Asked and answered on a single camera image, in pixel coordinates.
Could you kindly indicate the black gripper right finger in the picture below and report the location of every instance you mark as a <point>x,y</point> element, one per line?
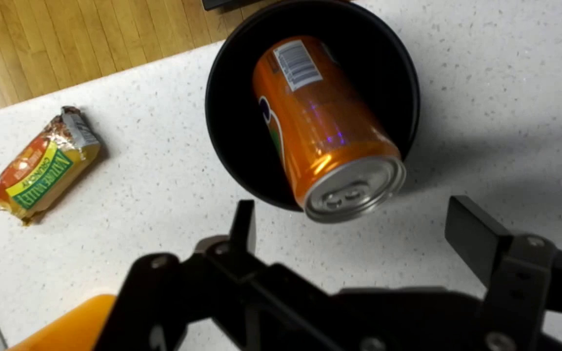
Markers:
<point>521,275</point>

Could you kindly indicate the black bowl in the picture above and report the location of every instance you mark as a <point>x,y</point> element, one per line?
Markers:
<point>368,50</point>

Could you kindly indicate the snack bar wrapper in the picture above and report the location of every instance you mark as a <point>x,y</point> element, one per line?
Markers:
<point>46,165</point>

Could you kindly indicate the black cart platform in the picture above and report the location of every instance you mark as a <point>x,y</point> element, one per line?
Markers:
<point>218,3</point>

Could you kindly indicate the orange soda can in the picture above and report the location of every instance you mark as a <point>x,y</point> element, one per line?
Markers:
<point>335,156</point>

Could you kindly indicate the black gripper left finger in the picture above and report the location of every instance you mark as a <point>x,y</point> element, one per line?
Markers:
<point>162,294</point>

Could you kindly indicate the orange plastic cup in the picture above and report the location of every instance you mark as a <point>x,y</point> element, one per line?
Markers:
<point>74,329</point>

